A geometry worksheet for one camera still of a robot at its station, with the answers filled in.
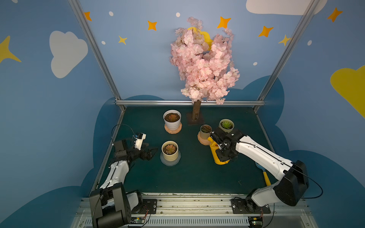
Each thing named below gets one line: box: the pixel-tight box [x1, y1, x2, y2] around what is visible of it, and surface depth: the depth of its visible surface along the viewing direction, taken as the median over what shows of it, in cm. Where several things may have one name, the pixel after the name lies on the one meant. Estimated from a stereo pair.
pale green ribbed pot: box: [218, 118, 235, 133], surface depth 103 cm
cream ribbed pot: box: [161, 140, 179, 162], surface depth 90 cm
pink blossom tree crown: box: [169, 16, 241, 105], surface depth 69 cm
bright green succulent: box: [221, 121, 231, 130], surface depth 103 cm
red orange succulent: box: [168, 114, 178, 121], surface depth 105 cm
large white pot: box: [163, 109, 182, 132], surface depth 106 cm
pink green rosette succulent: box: [165, 144, 176, 155], surface depth 90 cm
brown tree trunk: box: [192, 99, 202, 122], surface depth 107 cm
